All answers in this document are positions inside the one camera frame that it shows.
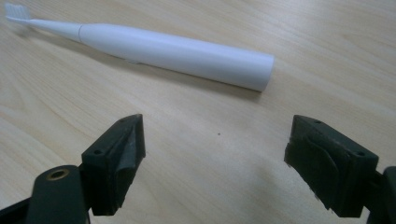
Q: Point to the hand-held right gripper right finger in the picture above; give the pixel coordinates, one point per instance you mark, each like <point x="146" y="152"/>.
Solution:
<point x="336" y="174"/>

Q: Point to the white electric toothbrush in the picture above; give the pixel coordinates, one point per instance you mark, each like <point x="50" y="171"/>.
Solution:
<point x="174" y="53"/>

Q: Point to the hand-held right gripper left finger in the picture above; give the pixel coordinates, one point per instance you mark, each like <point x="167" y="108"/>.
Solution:
<point x="107" y="168"/>

